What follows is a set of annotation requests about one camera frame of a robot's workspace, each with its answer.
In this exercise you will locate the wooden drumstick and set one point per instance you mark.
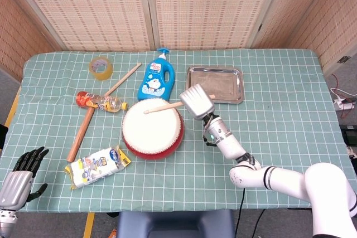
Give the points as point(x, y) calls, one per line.
point(125, 77)
point(161, 108)

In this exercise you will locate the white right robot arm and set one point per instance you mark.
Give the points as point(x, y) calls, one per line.
point(231, 146)

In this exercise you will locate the stainless steel tray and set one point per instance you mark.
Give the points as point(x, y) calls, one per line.
point(223, 82)

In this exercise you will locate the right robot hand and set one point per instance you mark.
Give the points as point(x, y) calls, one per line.
point(198, 101)

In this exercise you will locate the green checkered tablecloth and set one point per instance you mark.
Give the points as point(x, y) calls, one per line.
point(195, 179)

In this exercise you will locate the bamboo folding screen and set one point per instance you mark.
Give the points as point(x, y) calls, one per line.
point(83, 9)

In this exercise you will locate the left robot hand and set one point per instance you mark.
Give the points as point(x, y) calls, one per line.
point(15, 186)

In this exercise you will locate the orange drink bottle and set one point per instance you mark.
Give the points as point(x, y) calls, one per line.
point(103, 102)

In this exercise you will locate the red drum with white skin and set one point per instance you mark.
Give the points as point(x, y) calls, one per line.
point(150, 135)

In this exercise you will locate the wooden rolling pin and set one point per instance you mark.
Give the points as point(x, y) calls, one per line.
point(81, 135)

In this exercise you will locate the white power strip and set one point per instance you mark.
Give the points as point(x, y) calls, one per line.
point(344, 105)

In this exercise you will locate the white bag rolls package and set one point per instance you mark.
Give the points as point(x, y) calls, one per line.
point(94, 168)

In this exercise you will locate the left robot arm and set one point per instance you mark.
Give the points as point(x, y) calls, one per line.
point(5, 222)

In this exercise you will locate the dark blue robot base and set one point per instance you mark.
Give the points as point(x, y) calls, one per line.
point(175, 225)

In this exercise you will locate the black floor box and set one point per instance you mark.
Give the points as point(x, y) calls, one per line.
point(350, 135)

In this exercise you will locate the blue detergent bottle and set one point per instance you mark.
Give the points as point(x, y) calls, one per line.
point(156, 82)

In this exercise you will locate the yellow tape roll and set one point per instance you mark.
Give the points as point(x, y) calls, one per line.
point(107, 73)

